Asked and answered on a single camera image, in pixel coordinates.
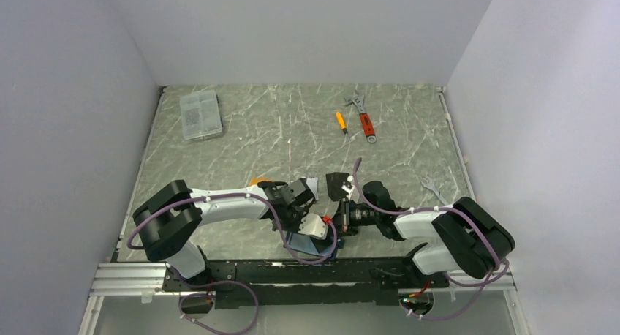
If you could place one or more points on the black card stack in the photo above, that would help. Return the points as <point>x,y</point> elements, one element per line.
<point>334,183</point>

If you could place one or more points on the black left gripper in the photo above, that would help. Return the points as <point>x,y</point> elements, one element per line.
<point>300,211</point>

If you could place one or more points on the clear plastic screw box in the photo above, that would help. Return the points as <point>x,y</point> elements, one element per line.
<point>200,115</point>

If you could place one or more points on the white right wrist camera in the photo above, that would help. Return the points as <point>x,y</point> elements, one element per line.
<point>349,187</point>

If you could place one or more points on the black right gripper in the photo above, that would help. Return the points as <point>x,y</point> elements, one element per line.
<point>343,221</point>

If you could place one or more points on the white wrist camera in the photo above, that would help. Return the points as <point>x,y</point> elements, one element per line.
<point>314,226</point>
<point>349,187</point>

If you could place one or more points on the orange screwdriver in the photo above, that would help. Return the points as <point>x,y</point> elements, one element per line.
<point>342,124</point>

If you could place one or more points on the gold card stack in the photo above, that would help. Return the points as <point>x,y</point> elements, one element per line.
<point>256,181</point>

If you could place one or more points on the blue leather card holder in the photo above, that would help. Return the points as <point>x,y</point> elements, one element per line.
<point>313,246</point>

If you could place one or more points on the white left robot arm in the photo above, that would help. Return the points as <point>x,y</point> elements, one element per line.
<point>166,221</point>

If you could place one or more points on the black base frame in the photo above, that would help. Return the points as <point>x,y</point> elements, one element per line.
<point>236,283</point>

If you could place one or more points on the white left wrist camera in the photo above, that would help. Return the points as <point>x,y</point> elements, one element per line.
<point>314,226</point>

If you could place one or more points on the red adjustable wrench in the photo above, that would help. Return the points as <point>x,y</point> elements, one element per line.
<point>358,100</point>

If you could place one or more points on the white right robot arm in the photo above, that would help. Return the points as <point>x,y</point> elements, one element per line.
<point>462,236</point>

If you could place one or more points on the silver open-end wrench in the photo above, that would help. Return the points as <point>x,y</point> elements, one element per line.
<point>430,184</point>

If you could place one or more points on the white card stack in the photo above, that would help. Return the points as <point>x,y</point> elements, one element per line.
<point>312,183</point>

